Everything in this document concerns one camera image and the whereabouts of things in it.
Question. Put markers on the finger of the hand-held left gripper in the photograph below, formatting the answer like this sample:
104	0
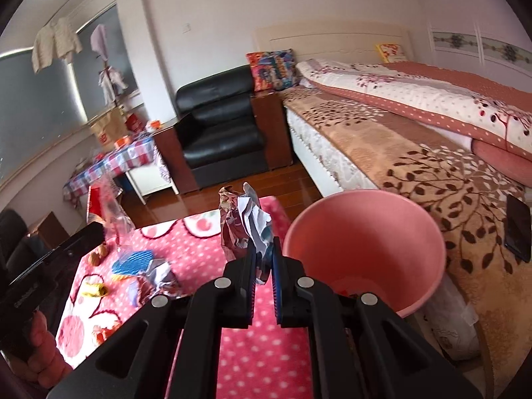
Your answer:
83	237

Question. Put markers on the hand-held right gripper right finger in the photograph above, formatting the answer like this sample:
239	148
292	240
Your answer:
277	291

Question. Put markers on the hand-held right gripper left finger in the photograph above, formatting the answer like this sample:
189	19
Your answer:
252	282

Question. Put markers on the yellow plastic wrapper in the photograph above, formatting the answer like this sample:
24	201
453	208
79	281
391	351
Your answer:
93	290

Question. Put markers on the printed paper wrapper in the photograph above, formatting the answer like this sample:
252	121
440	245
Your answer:
241	224

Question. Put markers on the bread slice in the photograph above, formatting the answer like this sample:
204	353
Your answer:
104	333

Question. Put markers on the pink plastic bucket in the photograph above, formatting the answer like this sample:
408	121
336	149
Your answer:
374	237

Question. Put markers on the person's left hand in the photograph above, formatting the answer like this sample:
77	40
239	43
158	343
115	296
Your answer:
45	357

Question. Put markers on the brown walnut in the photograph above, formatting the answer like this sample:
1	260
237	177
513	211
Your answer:
95	259
103	250

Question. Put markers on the red packet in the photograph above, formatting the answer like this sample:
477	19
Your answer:
95	203

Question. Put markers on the brown wooden end cabinet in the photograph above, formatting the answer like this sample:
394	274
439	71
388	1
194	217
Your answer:
48	228

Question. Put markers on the clear plastic bag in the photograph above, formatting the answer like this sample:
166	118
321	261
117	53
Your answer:
118	220

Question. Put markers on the blue sponge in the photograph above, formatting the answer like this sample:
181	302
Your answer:
135	262

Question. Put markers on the black leather sofa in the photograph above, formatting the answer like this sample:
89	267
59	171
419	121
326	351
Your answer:
14	237

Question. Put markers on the pink polka dot blanket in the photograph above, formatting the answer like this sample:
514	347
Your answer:
257	361

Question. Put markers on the silver crumpled wrapper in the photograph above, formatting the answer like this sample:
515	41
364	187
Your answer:
160	276

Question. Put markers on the plaid tablecloth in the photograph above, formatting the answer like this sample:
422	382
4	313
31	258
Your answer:
120	158

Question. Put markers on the white desk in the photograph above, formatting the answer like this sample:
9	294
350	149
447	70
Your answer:
151	181

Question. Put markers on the orange box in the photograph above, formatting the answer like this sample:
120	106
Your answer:
123	142
153	125

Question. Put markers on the brown paper bag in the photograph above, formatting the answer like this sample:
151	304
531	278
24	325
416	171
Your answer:
108	126

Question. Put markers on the brown wooden side cabinet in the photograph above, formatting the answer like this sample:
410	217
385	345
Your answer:
272	133
174	162

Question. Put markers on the red shopping bag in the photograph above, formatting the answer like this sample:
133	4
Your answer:
134	121

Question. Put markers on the large frosted window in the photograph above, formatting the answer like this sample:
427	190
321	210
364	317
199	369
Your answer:
33	112

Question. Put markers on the white quilted mattress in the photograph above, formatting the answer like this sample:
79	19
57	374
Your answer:
320	153

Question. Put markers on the black leather armchair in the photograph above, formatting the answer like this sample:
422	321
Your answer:
220	133

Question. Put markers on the coat rack with white clothes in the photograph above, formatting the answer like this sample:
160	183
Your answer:
112	83

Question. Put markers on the bed with patterned quilt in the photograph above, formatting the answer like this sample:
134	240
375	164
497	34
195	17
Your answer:
395	149

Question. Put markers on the hanging cream sweater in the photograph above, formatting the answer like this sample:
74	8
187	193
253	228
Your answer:
56	43

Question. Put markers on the hanging pink garment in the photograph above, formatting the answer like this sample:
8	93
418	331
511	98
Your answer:
99	41

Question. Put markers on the narrow frosted window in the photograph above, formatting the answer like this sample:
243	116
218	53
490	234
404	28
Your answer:
112	41

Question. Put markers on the colourful printed pillow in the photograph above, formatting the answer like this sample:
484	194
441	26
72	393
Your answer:
272	70

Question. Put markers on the floral white pink quilt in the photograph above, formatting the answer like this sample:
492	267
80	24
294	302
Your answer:
415	91

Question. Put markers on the black smartphone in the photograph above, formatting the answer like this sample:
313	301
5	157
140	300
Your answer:
517	228

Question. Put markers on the cream bed headboard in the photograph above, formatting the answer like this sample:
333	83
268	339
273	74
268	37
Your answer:
332	39

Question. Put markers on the pink pillow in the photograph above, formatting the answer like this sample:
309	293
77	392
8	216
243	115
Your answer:
498	160

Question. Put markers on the yellow printed pillow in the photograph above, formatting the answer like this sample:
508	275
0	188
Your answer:
390	53

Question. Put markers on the white wardrobe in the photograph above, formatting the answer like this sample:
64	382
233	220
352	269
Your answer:
457	12

